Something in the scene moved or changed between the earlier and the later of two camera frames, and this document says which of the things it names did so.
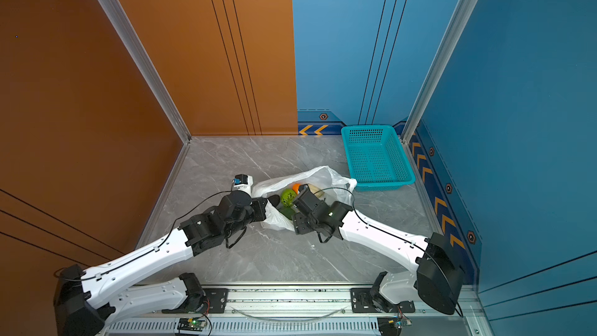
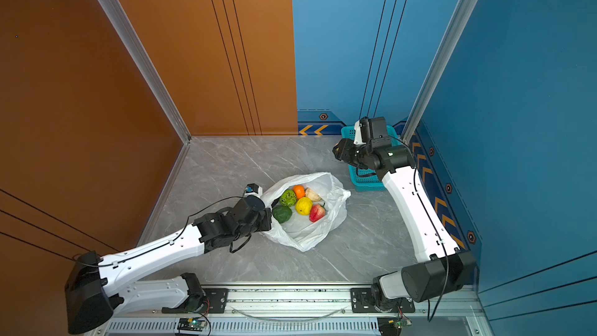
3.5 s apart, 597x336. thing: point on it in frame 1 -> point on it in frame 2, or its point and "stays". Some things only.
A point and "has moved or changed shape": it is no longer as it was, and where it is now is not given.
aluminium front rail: (301, 302) stays
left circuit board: (191, 324) stays
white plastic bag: (321, 181) has moved or changed shape
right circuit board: (391, 326) stays
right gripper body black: (303, 224) -> (356, 155)
